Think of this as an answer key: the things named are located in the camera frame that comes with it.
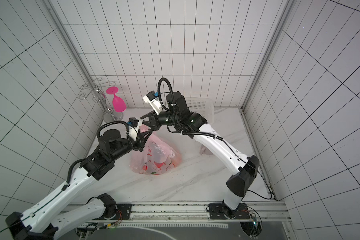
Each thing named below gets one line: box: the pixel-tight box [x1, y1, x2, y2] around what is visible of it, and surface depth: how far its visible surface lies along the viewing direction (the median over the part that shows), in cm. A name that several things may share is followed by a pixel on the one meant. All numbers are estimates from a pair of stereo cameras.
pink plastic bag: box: [130, 124, 182, 176], surface depth 76 cm
